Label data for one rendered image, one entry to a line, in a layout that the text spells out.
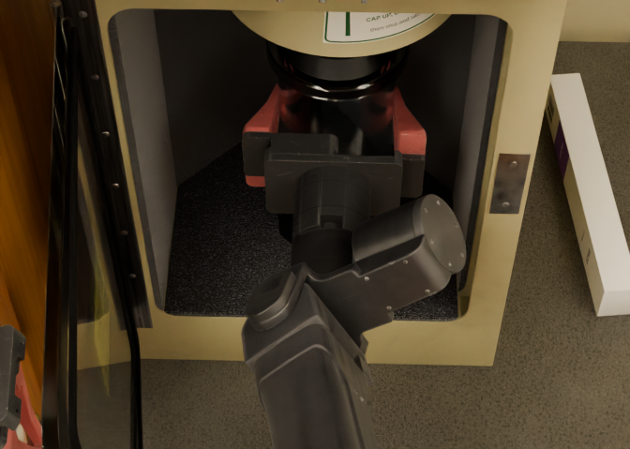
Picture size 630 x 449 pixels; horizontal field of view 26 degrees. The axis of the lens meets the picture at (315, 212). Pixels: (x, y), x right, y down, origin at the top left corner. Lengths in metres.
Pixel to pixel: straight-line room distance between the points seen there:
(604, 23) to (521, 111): 0.57
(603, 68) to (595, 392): 0.39
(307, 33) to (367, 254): 0.15
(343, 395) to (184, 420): 0.39
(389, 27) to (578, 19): 0.61
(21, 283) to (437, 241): 0.31
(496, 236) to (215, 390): 0.30
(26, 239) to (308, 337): 0.27
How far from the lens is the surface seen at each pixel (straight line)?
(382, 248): 0.92
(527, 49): 0.90
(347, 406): 0.81
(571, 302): 1.27
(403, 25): 0.92
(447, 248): 0.93
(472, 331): 1.17
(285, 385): 0.85
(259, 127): 1.02
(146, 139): 1.03
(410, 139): 1.02
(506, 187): 1.01
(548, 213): 1.32
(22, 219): 1.02
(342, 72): 1.00
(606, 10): 1.49
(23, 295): 1.03
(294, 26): 0.91
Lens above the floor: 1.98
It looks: 53 degrees down
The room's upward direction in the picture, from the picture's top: straight up
